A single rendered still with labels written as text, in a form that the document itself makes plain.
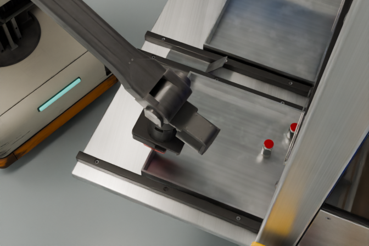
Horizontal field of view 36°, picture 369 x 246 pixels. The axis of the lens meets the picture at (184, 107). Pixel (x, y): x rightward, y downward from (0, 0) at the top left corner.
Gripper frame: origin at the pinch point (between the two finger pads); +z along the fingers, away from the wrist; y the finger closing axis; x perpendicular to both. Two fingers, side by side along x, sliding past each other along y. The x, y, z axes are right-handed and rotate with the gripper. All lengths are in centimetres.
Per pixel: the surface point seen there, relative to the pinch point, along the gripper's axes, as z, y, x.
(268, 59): 0.9, 13.9, 32.0
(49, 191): 97, -36, 7
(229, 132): 1.2, 12.5, 10.6
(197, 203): -0.5, 12.2, -7.6
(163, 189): 0.6, 4.8, -7.5
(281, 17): 1.1, 12.9, 45.0
